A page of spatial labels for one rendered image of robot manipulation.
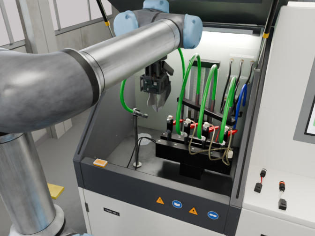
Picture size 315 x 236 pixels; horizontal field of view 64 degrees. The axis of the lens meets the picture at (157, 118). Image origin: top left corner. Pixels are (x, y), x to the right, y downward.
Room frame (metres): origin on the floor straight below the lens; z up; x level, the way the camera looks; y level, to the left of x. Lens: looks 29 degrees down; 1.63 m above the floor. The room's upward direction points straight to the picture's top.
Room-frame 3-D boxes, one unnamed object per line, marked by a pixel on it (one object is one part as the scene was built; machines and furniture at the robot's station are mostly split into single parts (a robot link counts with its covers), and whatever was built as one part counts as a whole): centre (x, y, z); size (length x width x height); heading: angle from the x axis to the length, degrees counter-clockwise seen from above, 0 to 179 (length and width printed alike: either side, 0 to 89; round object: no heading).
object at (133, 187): (0.74, 0.03, 0.87); 0.62 x 0.04 x 0.16; 69
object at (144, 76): (0.78, 0.01, 1.36); 0.09 x 0.08 x 0.12; 159
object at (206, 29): (1.20, -0.15, 1.43); 0.54 x 0.03 x 0.02; 69
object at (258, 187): (0.68, -0.38, 0.99); 0.12 x 0.02 x 0.02; 149
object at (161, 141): (0.91, -0.17, 0.91); 0.34 x 0.10 x 0.15; 69
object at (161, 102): (0.77, -0.01, 1.26); 0.06 x 0.03 x 0.09; 159
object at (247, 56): (1.11, -0.38, 1.20); 0.13 x 0.03 x 0.31; 69
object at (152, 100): (0.79, 0.02, 1.26); 0.06 x 0.03 x 0.09; 159
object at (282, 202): (0.61, -0.43, 0.99); 0.12 x 0.02 x 0.02; 158
